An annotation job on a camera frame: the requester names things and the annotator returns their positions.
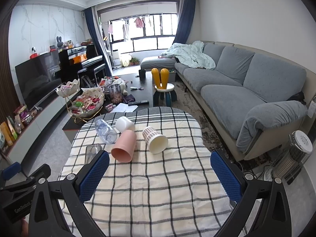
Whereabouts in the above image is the pink plastic cup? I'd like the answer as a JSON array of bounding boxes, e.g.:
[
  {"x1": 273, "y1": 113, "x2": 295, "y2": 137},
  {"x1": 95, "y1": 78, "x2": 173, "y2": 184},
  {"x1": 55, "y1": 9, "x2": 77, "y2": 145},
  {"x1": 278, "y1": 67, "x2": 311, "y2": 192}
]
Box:
[{"x1": 111, "y1": 130, "x2": 137, "y2": 163}]

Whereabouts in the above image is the clear square glass cup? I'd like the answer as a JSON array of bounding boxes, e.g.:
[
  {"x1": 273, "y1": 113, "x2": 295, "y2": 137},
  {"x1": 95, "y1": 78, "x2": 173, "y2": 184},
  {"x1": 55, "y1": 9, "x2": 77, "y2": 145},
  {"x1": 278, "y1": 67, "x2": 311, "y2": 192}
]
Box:
[{"x1": 85, "y1": 143, "x2": 102, "y2": 164}]

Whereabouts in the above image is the clear round plastic cup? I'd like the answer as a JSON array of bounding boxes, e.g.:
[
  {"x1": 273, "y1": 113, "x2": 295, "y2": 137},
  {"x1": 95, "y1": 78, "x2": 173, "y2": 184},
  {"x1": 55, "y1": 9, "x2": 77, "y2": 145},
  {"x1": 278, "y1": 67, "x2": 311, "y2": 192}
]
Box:
[{"x1": 95, "y1": 119, "x2": 117, "y2": 144}]

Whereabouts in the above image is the white plastic cup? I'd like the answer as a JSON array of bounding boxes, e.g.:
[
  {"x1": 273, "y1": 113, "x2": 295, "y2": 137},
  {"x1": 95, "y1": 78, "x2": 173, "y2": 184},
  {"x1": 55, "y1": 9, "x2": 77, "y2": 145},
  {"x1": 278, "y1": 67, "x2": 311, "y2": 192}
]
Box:
[{"x1": 115, "y1": 116, "x2": 135, "y2": 133}]

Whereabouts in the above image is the patterned paper cup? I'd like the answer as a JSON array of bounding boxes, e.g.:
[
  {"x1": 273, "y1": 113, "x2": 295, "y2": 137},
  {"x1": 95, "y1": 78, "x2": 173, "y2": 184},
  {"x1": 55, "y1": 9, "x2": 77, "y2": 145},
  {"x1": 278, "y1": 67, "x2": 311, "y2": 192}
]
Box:
[{"x1": 142, "y1": 126, "x2": 168, "y2": 154}]

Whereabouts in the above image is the person's left hand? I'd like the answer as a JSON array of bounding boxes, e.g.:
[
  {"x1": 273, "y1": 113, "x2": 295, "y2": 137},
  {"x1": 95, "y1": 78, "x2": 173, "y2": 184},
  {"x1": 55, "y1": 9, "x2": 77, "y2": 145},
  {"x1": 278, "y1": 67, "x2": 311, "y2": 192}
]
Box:
[{"x1": 20, "y1": 218, "x2": 28, "y2": 237}]

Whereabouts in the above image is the white tv cabinet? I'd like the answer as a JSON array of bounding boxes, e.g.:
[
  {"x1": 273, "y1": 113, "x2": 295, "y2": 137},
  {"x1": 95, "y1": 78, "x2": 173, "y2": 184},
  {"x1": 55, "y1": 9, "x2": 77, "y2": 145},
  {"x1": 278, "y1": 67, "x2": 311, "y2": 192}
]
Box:
[{"x1": 7, "y1": 96, "x2": 66, "y2": 163}]

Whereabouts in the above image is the electric cage heater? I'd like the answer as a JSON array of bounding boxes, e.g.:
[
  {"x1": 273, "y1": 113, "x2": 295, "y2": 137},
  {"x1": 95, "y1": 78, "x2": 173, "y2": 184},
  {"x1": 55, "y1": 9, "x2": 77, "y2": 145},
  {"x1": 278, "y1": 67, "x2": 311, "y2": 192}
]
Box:
[{"x1": 263, "y1": 130, "x2": 313, "y2": 185}]

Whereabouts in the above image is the orange snack package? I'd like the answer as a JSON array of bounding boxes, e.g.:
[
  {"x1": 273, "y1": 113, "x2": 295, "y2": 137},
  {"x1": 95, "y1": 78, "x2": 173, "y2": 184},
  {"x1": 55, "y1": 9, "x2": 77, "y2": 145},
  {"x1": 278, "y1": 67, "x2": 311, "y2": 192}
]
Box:
[{"x1": 1, "y1": 122, "x2": 14, "y2": 146}]

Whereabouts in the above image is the two-tier snack tray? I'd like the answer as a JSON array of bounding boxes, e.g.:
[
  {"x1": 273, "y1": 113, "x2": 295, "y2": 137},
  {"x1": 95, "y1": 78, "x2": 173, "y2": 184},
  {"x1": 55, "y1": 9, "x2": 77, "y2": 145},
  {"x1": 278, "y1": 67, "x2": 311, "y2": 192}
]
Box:
[{"x1": 56, "y1": 79, "x2": 104, "y2": 123}]

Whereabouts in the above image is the checkered white tablecloth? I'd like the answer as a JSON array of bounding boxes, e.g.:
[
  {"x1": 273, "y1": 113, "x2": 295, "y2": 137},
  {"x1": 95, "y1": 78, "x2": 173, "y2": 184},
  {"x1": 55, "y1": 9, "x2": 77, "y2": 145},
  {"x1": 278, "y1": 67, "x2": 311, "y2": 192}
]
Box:
[{"x1": 57, "y1": 106, "x2": 247, "y2": 237}]

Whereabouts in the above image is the black television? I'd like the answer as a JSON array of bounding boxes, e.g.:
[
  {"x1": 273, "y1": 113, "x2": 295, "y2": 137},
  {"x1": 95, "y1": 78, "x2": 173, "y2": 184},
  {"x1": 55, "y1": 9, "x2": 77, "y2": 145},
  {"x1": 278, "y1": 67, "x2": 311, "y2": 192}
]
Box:
[{"x1": 15, "y1": 51, "x2": 62, "y2": 109}]

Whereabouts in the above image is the white paper sheet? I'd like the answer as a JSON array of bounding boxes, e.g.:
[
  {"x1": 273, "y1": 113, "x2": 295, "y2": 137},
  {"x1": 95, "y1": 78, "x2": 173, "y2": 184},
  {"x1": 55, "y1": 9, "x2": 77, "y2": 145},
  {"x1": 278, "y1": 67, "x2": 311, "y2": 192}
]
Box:
[{"x1": 111, "y1": 103, "x2": 138, "y2": 113}]

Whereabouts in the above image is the grey sectional sofa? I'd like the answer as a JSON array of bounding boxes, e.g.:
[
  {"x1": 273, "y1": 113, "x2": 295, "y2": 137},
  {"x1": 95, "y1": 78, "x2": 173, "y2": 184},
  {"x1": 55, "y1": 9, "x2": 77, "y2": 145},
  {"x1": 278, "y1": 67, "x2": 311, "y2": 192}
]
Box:
[{"x1": 141, "y1": 42, "x2": 315, "y2": 161}]

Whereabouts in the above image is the clear snack jar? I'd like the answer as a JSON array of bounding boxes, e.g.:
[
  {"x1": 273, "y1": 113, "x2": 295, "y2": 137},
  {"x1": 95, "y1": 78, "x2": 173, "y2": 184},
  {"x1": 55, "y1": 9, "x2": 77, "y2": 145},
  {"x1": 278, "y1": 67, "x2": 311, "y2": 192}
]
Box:
[{"x1": 108, "y1": 84, "x2": 123, "y2": 104}]

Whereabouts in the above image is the black coffee table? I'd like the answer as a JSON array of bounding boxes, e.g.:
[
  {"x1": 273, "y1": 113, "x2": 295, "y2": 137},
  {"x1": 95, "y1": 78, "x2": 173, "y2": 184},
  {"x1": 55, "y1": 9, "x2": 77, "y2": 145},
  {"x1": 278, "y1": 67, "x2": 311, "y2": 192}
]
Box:
[{"x1": 63, "y1": 71, "x2": 154, "y2": 143}]

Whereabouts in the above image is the black upright piano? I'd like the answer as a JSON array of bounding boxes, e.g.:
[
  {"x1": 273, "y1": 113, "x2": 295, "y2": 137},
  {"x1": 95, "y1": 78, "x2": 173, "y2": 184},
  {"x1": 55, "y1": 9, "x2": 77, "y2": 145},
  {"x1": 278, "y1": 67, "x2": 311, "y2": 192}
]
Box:
[{"x1": 56, "y1": 44, "x2": 104, "y2": 82}]

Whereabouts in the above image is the piano bench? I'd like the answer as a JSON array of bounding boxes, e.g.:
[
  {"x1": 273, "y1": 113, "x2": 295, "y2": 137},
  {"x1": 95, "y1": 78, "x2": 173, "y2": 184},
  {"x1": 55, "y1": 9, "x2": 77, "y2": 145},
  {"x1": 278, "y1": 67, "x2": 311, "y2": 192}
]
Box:
[{"x1": 77, "y1": 64, "x2": 105, "y2": 88}]

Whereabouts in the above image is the grey bunny figurine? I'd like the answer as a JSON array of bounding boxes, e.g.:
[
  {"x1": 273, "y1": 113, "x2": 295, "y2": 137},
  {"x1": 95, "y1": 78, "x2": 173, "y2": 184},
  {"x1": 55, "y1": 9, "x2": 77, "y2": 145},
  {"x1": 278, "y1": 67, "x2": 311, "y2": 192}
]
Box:
[{"x1": 56, "y1": 36, "x2": 64, "y2": 48}]

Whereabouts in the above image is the white air purifier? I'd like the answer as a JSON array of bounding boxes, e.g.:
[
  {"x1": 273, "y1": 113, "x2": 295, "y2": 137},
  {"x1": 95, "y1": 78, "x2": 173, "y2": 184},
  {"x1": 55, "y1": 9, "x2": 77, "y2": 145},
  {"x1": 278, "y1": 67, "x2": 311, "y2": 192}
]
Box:
[{"x1": 113, "y1": 49, "x2": 122, "y2": 69}]

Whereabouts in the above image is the black mug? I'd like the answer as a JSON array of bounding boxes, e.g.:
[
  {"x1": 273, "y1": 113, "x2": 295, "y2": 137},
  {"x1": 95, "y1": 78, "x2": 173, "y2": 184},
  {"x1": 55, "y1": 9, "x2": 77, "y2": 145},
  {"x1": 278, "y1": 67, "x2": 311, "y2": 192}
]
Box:
[{"x1": 139, "y1": 69, "x2": 146, "y2": 81}]

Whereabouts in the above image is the potted green plant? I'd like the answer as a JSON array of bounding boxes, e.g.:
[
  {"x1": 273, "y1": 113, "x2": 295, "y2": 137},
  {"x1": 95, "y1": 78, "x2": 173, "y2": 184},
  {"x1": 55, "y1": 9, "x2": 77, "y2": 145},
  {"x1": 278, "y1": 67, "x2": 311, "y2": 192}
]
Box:
[{"x1": 130, "y1": 57, "x2": 140, "y2": 66}]

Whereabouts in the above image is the light green blanket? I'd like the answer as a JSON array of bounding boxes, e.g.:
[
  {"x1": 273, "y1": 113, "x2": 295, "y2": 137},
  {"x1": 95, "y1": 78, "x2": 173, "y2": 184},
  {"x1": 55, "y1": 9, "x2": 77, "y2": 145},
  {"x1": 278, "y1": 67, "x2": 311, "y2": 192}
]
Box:
[{"x1": 160, "y1": 41, "x2": 216, "y2": 70}]

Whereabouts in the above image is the left blue curtain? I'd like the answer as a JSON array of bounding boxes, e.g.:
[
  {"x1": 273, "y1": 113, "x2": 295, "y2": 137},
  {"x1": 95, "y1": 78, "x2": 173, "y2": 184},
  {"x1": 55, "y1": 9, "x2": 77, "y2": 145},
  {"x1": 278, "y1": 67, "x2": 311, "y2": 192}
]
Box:
[{"x1": 84, "y1": 6, "x2": 113, "y2": 76}]

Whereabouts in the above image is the blue curtain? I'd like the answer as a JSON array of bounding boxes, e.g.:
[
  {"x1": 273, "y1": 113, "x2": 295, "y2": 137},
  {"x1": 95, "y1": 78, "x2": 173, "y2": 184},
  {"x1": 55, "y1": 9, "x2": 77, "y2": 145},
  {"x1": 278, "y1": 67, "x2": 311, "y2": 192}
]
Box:
[
  {"x1": 84, "y1": 6, "x2": 113, "y2": 76},
  {"x1": 174, "y1": 0, "x2": 196, "y2": 44}
]

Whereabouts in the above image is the right blue curtain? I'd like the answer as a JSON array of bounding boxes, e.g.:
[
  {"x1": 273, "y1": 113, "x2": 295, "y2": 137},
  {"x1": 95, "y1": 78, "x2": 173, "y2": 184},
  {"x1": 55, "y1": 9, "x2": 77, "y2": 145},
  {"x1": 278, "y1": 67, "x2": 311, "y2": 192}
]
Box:
[{"x1": 174, "y1": 0, "x2": 196, "y2": 44}]

